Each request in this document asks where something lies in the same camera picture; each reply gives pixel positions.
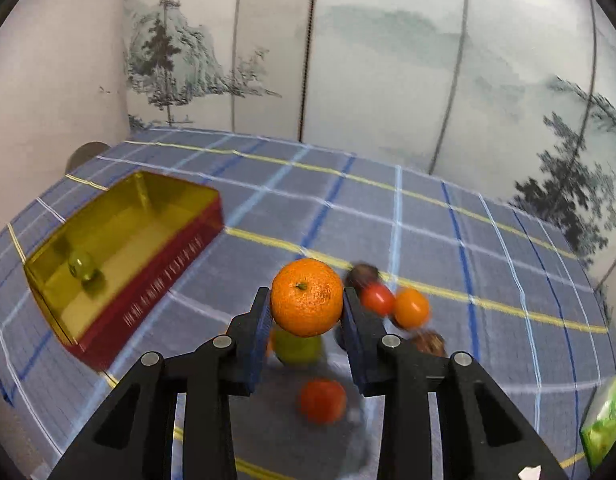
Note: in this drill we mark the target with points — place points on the large mandarin orange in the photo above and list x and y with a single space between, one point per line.
308 295

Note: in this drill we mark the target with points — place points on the large green round fruit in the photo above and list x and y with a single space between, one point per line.
298 351

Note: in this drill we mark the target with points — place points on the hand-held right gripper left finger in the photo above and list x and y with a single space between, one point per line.
260 330

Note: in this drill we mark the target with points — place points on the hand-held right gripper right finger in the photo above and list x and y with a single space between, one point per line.
354 340

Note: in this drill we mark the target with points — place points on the green grape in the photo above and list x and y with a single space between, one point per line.
81 264

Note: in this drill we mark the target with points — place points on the landscape painted folding screen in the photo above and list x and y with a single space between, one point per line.
387 85

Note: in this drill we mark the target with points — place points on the blue plaid tablecloth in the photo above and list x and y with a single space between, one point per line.
437 240

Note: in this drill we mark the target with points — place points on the red cherry tomato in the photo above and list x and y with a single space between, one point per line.
377 300
323 401

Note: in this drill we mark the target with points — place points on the small orange fruit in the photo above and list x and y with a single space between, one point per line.
270 345
411 307

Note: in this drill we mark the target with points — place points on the green snack packet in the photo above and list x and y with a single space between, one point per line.
605 420

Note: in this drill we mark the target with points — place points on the gold and red tin box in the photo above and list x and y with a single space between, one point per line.
153 280

